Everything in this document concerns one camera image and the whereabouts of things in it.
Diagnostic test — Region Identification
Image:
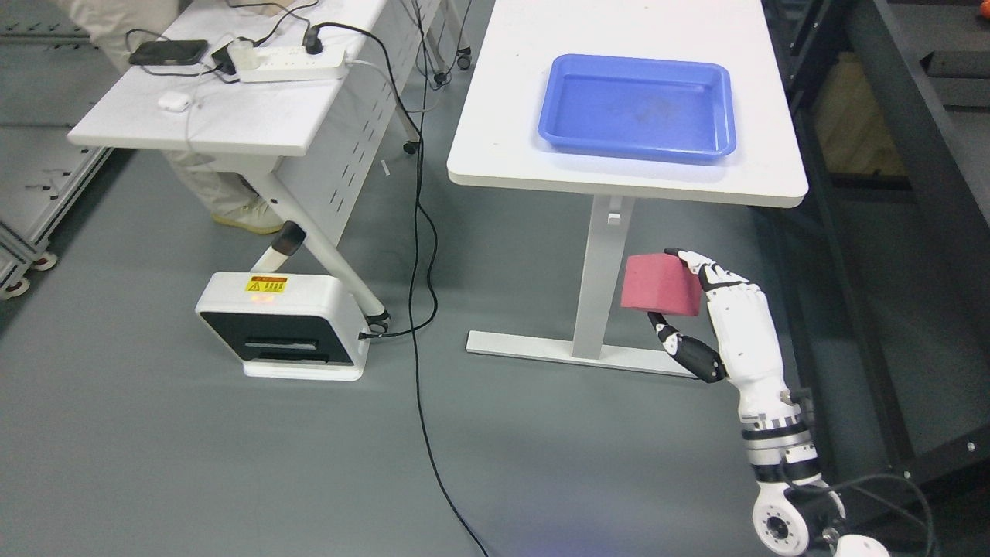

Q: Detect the blue plastic tray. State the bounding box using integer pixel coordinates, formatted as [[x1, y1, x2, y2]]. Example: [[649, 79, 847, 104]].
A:
[[538, 53, 738, 165]]

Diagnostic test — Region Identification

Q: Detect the white earbuds case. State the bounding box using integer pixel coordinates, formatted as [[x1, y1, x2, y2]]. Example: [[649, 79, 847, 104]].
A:
[[158, 91, 193, 114]]

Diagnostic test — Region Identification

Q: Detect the long black power cable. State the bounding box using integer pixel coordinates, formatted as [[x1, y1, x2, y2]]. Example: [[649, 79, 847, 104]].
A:
[[303, 22, 490, 557]]

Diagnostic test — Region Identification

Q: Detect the pink foam block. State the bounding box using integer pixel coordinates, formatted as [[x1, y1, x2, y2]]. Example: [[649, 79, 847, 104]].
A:
[[621, 253, 702, 316]]

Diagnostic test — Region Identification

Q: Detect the white power strip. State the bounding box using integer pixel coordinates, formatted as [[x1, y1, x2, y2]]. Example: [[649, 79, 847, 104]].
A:
[[227, 39, 347, 84]]

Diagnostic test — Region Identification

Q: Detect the white desk with tray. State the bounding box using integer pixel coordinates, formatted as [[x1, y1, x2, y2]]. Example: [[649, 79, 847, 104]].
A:
[[448, 1, 807, 378]]

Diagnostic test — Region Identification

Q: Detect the black smartphone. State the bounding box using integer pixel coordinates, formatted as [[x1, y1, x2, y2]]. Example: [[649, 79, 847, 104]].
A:
[[128, 39, 209, 66]]

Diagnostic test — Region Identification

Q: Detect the white floor device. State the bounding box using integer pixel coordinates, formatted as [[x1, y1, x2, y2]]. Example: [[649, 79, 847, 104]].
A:
[[195, 272, 369, 381]]

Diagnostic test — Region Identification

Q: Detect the white folding side table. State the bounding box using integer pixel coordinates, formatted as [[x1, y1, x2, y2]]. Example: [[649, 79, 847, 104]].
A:
[[68, 1, 459, 332]]

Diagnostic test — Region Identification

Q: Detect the person in beige trousers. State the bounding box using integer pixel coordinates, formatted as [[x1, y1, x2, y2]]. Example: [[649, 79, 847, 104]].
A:
[[53, 1, 283, 235]]

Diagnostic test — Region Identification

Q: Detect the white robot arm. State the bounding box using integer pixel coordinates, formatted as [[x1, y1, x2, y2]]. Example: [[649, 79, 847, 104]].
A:
[[740, 389, 890, 556]]

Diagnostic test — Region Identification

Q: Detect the black metal shelf right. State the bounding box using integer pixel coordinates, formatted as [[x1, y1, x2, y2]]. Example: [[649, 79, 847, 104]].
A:
[[763, 1, 988, 507]]

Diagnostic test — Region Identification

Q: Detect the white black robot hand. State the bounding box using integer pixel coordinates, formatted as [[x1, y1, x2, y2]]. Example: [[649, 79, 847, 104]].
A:
[[647, 248, 801, 430]]

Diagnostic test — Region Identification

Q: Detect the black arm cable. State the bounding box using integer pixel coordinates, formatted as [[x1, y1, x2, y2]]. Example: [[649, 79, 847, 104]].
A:
[[781, 472, 941, 557]]

